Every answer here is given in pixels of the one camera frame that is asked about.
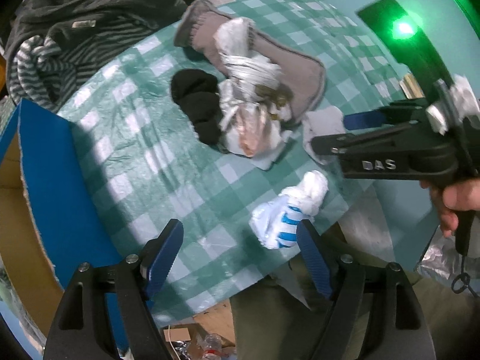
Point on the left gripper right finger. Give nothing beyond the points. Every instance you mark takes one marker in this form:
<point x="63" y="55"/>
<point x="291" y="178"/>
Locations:
<point x="396" y="327"/>

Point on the black sock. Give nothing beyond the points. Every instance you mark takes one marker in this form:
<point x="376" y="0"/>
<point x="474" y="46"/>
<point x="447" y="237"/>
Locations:
<point x="196" y="93"/>

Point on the dark fleece jacket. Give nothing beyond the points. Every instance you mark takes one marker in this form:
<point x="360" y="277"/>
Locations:
<point x="69" y="22"/>

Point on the person right hand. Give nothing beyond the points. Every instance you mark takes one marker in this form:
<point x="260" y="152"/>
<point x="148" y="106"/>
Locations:
<point x="461" y="196"/>

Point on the blue cardboard box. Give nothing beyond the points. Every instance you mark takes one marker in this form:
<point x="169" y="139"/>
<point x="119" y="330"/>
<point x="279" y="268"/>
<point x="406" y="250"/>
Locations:
<point x="49" y="225"/>

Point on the white blue striped sock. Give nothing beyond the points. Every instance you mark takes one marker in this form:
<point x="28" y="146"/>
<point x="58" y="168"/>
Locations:
<point x="274" y="222"/>

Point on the white grey sock bundle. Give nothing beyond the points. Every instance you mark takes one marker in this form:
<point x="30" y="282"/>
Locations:
<point x="254" y="105"/>

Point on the striped grey sweater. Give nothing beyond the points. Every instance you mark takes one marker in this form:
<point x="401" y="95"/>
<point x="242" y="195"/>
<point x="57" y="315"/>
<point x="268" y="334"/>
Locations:
<point x="48" y="74"/>

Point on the white small sock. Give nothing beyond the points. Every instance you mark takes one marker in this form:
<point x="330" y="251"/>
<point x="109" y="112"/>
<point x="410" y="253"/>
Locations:
<point x="323" y="122"/>

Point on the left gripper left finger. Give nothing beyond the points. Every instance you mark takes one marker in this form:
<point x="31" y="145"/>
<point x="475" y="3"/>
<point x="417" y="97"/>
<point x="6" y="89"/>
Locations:
<point x="82" y="328"/>

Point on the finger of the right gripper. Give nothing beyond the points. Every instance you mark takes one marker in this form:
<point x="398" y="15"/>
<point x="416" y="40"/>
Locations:
<point x="402" y="140"/>
<point x="395" y="113"/>

